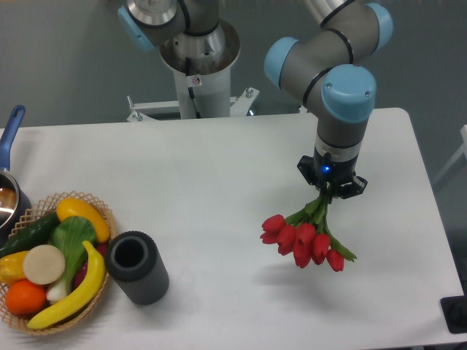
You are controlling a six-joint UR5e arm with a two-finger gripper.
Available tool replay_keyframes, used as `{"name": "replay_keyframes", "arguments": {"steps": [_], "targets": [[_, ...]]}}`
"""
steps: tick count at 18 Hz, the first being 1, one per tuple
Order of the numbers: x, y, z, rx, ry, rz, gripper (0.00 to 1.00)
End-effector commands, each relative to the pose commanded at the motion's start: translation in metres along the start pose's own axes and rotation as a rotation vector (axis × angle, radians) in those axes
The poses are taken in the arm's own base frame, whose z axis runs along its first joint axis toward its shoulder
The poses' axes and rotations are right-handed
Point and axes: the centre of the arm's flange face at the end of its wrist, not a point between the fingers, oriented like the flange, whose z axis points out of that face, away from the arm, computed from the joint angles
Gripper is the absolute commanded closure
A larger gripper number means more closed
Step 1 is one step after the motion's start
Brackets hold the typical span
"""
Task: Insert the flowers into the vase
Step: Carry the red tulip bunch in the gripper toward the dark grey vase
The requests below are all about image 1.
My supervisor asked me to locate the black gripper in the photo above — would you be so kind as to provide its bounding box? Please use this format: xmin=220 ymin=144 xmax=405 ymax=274
xmin=297 ymin=152 xmax=368 ymax=199

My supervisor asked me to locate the red tulip bouquet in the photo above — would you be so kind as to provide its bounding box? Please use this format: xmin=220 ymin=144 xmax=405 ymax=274
xmin=260 ymin=192 xmax=357 ymax=272

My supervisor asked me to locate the dark grey ribbed vase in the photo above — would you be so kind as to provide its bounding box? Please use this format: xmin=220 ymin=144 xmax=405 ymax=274
xmin=104 ymin=230 xmax=169 ymax=305

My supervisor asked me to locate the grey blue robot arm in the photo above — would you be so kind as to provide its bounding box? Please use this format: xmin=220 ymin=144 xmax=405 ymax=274
xmin=117 ymin=1 xmax=393 ymax=199

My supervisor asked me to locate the black device at table edge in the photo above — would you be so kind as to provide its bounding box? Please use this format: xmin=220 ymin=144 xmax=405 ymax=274
xmin=440 ymin=295 xmax=466 ymax=334

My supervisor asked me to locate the red pepper in basket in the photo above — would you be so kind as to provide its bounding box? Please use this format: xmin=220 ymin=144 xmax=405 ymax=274
xmin=73 ymin=244 xmax=107 ymax=289

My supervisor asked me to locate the yellow banana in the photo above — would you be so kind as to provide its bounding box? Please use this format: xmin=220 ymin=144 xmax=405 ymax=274
xmin=27 ymin=241 xmax=106 ymax=330

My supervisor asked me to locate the green bok choy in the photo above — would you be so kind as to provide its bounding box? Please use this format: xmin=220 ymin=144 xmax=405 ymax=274
xmin=47 ymin=216 xmax=96 ymax=304

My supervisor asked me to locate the woven wicker basket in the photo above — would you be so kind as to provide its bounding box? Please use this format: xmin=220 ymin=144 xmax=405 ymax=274
xmin=1 ymin=191 xmax=117 ymax=336

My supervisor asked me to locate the green cucumber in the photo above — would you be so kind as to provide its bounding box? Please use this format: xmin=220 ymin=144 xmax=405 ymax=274
xmin=1 ymin=211 xmax=60 ymax=257

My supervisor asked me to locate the beige round disc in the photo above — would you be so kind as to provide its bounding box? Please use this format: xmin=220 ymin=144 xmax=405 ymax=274
xmin=23 ymin=244 xmax=65 ymax=285

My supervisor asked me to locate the orange fruit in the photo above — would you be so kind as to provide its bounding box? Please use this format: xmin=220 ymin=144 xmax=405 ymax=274
xmin=5 ymin=279 xmax=46 ymax=315

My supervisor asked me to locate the yellow bell pepper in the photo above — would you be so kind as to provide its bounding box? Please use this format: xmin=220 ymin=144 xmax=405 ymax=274
xmin=0 ymin=251 xmax=28 ymax=285

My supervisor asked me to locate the white frame at right edge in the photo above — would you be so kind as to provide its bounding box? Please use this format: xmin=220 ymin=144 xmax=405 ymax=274
xmin=433 ymin=125 xmax=466 ymax=192

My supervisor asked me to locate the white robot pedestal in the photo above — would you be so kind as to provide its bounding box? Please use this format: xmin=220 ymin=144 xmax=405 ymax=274
xmin=128 ymin=19 xmax=260 ymax=122

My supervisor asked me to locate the blue handled saucepan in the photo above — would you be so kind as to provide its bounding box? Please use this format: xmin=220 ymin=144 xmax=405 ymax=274
xmin=1 ymin=105 xmax=31 ymax=246

